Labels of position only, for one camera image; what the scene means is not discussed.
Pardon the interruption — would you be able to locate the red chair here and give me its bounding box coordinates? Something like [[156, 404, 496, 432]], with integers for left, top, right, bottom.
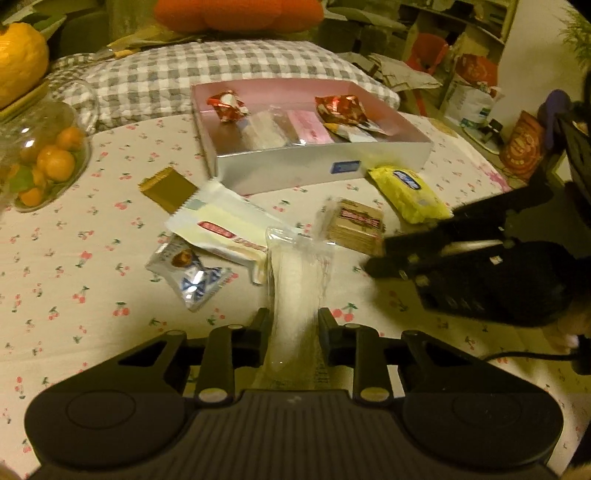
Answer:
[[406, 33, 450, 117]]

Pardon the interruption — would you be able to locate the pink cardboard box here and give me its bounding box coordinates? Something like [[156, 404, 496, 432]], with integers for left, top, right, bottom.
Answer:
[[191, 79, 433, 195]]

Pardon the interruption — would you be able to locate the white plastic bag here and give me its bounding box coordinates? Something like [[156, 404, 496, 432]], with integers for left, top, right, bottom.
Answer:
[[444, 81, 502, 128]]

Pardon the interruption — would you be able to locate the orange patterned gift bag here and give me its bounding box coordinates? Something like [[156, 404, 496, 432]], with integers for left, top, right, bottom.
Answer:
[[500, 111, 546, 183]]

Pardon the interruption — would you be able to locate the silver truffle chocolate packet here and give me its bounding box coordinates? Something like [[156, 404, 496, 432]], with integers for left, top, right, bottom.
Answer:
[[145, 235, 232, 312]]

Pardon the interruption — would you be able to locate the cream white snack packet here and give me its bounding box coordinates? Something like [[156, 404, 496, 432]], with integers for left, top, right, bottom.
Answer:
[[166, 179, 296, 285]]

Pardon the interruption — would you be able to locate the small white labelled packet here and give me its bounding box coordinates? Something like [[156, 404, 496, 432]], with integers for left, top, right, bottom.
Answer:
[[324, 120, 388, 143]]

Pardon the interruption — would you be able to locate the gold foil snack bar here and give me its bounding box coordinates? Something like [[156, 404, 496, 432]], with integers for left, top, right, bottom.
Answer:
[[138, 167, 198, 214]]

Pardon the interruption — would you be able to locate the glass jar with oranges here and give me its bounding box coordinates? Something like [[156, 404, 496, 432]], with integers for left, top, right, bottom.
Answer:
[[1, 79, 99, 213]]

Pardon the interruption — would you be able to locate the small brown biscuit packet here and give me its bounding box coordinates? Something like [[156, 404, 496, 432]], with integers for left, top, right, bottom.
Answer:
[[318, 198, 385, 256]]

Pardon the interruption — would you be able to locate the clear white rice cake packet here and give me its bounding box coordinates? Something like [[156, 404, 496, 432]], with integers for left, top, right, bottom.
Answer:
[[253, 228, 335, 390]]

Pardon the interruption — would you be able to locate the dark red snack packet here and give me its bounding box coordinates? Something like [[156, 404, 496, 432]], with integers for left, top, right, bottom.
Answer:
[[315, 94, 369, 125], [206, 90, 249, 123]]

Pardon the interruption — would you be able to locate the pink wafer snack packet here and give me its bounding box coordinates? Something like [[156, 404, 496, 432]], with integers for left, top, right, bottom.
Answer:
[[287, 110, 332, 145]]

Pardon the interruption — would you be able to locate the grey checked cushion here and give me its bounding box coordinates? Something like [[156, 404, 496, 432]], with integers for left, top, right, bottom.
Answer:
[[48, 40, 401, 132]]

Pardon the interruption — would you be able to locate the large yellow pomelo fruit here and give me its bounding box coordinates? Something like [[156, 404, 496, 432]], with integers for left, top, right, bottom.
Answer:
[[0, 22, 49, 109]]

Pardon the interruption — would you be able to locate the yellow noodle snack packet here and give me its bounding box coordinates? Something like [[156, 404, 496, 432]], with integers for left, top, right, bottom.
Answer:
[[369, 166, 453, 225]]

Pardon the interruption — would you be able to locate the red plush cushion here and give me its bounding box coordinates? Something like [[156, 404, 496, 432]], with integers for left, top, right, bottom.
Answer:
[[153, 0, 325, 33]]

